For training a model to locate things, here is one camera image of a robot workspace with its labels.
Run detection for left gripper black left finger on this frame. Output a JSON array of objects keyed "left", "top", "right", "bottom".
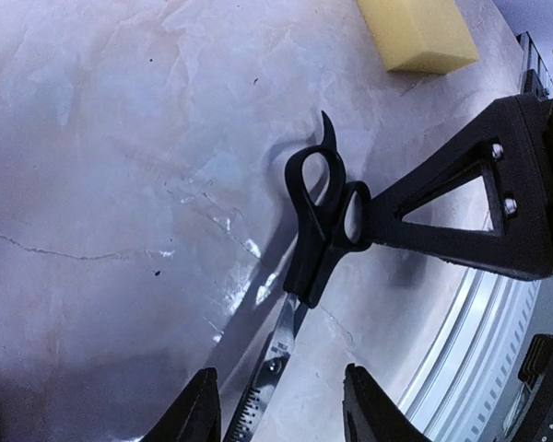
[{"left": 141, "top": 367, "right": 221, "bottom": 442}]

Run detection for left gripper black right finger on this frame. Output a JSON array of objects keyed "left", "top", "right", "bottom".
[{"left": 343, "top": 364, "right": 429, "bottom": 442}]

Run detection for yellow sponge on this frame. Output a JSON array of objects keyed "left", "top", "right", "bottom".
[{"left": 358, "top": 0, "right": 479, "bottom": 75}]

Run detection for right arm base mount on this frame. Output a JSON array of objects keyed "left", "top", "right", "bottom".
[{"left": 496, "top": 334, "right": 553, "bottom": 441}]

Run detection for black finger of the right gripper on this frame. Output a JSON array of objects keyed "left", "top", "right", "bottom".
[{"left": 363, "top": 95, "right": 553, "bottom": 280}]

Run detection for aluminium front rail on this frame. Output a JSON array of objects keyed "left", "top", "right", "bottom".
[{"left": 400, "top": 33, "right": 553, "bottom": 441}]

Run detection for black handled scissors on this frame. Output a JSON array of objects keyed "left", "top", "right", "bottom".
[{"left": 224, "top": 111, "right": 371, "bottom": 441}]

